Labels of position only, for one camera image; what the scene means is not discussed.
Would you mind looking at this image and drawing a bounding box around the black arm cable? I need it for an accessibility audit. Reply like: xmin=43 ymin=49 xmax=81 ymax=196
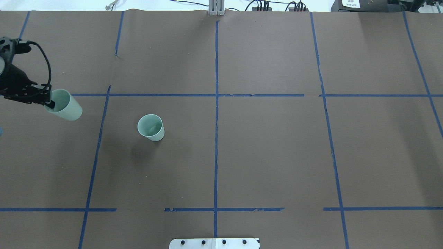
xmin=21 ymin=41 xmax=52 ymax=87

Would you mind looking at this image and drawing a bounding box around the aluminium frame post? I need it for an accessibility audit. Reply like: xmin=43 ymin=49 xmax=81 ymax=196
xmin=208 ymin=0 xmax=226 ymax=16

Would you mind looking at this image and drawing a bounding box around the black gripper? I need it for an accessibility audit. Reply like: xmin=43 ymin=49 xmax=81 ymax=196
xmin=0 ymin=64 xmax=55 ymax=109

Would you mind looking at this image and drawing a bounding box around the black small computer box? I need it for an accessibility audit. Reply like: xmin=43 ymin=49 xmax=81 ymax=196
xmin=331 ymin=0 xmax=403 ymax=12

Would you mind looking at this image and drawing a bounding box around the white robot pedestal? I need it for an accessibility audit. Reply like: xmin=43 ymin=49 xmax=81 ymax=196
xmin=169 ymin=238 xmax=261 ymax=249

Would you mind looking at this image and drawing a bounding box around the green cup near pedestal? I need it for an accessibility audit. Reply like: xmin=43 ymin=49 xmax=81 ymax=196
xmin=137 ymin=114 xmax=165 ymax=141

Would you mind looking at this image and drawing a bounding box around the green cup from pedestal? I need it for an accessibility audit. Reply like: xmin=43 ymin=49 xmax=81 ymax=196
xmin=44 ymin=89 xmax=83 ymax=121

